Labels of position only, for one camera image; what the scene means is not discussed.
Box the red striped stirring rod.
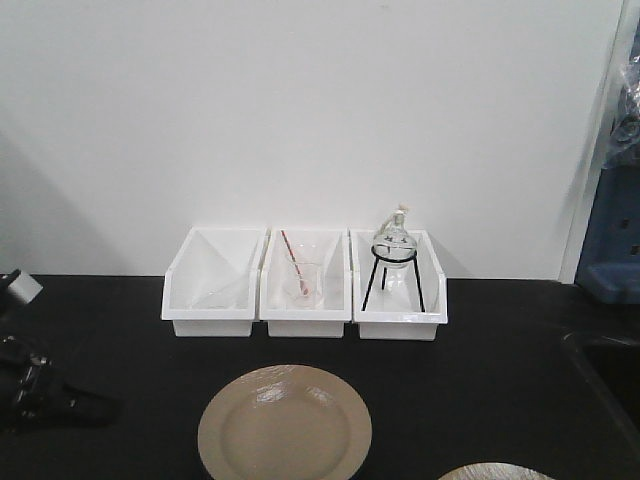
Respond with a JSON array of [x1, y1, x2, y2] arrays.
[[280, 230, 309, 296]]

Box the right white plastic bin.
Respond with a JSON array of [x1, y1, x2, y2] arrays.
[[349, 229, 448, 341]]

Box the blue-grey pegboard drying rack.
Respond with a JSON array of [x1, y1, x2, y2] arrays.
[[576, 31, 639, 305]]

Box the beige round plate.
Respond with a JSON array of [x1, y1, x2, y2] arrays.
[[197, 365, 373, 479], [439, 462, 553, 480]]

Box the black lab sink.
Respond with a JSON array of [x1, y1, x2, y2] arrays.
[[562, 332, 639, 451]]

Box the white plastic bin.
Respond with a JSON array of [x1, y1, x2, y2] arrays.
[[349, 229, 448, 341], [161, 227, 267, 337], [258, 227, 352, 338]]

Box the clear glass beaker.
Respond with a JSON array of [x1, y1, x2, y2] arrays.
[[283, 244, 324, 309]]

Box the left white plastic bin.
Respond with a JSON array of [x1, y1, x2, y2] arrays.
[[161, 227, 267, 337]]

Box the glass alcohol lamp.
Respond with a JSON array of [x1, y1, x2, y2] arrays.
[[371, 204, 417, 270]]

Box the middle white plastic bin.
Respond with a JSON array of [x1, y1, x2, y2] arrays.
[[258, 227, 352, 338]]

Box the plastic bag of pegs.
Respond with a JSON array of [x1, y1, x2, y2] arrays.
[[605, 43, 639, 169]]

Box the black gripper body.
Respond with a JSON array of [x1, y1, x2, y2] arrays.
[[1, 335, 118, 433]]

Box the black wire tripod stand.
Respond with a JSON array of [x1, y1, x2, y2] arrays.
[[361, 246, 426, 313]]

